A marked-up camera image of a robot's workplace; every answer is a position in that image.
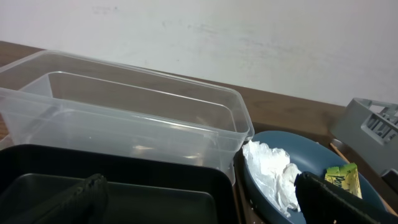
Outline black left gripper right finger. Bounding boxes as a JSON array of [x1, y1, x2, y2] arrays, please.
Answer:
[[294, 172, 397, 224]]

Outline dark blue plate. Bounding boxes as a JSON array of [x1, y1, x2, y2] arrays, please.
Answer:
[[243, 131, 386, 223]]

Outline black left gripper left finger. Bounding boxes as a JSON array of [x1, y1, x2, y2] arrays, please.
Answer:
[[6, 174, 109, 224]]

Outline grey dishwasher rack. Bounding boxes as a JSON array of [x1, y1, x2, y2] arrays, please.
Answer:
[[330, 98, 397, 174]]

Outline white tissue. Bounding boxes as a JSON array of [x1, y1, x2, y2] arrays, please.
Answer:
[[243, 141, 302, 218]]

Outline black plastic tray bin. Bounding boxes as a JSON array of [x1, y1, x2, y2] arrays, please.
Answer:
[[1, 144, 239, 223]]

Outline yellow green snack wrapper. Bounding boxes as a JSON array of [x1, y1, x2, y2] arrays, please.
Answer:
[[325, 163, 363, 198]]

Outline clear plastic bin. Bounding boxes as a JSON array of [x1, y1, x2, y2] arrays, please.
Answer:
[[1, 50, 254, 178]]

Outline wooden chopstick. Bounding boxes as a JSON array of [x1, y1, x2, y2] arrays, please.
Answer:
[[330, 143, 350, 164]]

